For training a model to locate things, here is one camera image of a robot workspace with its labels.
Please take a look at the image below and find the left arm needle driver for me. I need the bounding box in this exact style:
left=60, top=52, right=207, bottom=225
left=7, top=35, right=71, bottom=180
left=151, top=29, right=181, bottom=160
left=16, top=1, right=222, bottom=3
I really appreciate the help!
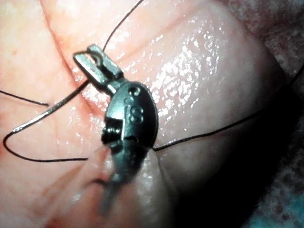
left=101, top=80, right=159, bottom=152

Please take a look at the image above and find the left arm needle driver jaw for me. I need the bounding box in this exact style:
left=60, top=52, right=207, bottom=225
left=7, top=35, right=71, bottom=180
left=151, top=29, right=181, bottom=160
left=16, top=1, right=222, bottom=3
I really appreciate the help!
left=87, top=45, right=124, bottom=84
left=73, top=53, right=109, bottom=90

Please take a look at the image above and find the curved steel needle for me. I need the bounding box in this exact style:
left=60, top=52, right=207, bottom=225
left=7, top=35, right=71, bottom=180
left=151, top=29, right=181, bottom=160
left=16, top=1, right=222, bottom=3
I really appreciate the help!
left=11, top=54, right=104, bottom=133

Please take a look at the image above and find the tissue pad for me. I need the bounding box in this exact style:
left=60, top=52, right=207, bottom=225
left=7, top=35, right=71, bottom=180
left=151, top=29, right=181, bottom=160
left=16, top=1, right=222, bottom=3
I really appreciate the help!
left=0, top=0, right=296, bottom=228

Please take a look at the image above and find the black thread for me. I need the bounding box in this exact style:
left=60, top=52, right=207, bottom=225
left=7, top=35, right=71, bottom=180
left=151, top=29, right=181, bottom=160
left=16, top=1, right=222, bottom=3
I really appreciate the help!
left=0, top=0, right=304, bottom=163

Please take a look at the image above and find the blue-green cloth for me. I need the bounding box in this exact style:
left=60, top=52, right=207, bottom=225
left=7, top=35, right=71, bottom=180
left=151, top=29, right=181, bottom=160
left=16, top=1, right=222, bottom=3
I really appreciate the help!
left=239, top=0, right=304, bottom=228

